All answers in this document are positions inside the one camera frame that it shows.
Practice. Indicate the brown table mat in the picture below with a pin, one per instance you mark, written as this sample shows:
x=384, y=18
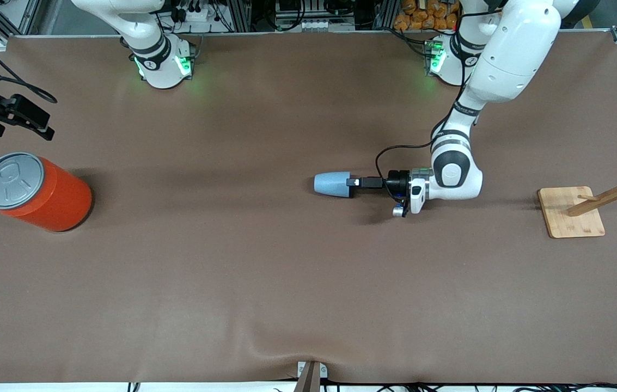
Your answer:
x=232, y=272

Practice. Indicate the orange snack packets pile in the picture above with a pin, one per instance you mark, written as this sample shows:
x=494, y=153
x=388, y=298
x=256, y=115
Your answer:
x=422, y=16

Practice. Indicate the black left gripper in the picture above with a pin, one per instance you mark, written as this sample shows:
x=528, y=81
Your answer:
x=396, y=183

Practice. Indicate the light blue plastic cup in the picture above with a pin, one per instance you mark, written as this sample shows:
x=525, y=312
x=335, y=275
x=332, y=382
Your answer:
x=330, y=183

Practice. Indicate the white power strip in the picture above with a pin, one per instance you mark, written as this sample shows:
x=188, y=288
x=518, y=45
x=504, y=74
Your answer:
x=324, y=25

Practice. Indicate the orange can with grey lid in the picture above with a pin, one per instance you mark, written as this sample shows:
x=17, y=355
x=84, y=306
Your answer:
x=52, y=198

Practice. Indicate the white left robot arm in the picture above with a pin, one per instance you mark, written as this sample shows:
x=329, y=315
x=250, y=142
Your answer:
x=509, y=54

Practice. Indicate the bamboo cup rack stand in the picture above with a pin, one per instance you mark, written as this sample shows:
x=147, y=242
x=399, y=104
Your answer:
x=564, y=212

